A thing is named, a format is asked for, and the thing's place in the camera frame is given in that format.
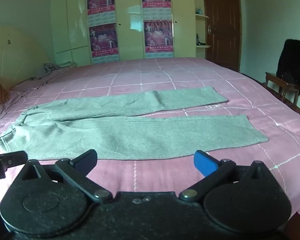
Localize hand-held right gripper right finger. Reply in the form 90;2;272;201
179;150;278;202

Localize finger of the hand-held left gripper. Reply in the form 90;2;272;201
0;146;28;180

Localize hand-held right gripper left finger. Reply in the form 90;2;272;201
14;149;113;203

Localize grey pants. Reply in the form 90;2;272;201
0;86;269;160

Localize mauve blanket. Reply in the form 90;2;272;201
10;68;70;92

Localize pink checked bed sheet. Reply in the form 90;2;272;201
0;57;300;220

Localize crumpled grey cloth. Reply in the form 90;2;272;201
27;61;77;80

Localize cream headboard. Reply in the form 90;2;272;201
0;26;55;90

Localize wooden chair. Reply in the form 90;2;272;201
265;72;300;105

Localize green wardrobe with posters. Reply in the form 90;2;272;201
50;0;208;65

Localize black jacket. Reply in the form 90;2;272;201
276;39;300;96

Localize brown wooden door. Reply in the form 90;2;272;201
202;0;241;72

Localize cream corner shelves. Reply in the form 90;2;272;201
192;0;212;49

